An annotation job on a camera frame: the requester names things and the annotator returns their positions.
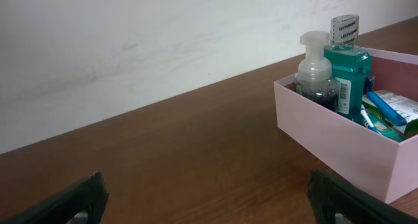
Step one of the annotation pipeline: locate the clear bottle with purple liquid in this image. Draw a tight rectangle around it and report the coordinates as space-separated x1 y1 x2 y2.
295 31 340 112

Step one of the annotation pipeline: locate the teal mouthwash bottle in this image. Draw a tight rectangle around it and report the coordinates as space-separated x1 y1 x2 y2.
324 14 372 121

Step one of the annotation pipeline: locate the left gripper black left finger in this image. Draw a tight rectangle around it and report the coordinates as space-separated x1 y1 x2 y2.
1 171 109 224

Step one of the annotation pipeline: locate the blue and white toothbrush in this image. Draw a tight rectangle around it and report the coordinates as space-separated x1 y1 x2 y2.
360 104 379 134

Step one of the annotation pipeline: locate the green and white soap box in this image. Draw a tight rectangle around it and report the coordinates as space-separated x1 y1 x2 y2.
362 89 417 136

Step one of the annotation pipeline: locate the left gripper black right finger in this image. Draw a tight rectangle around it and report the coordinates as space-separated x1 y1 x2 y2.
307 170 417 224

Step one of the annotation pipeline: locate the green red toothpaste tube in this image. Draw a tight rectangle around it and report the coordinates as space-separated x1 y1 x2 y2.
367 112 405 142

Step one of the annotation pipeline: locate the blue disposable razor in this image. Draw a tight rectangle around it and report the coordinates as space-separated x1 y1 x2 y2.
364 76 407 126

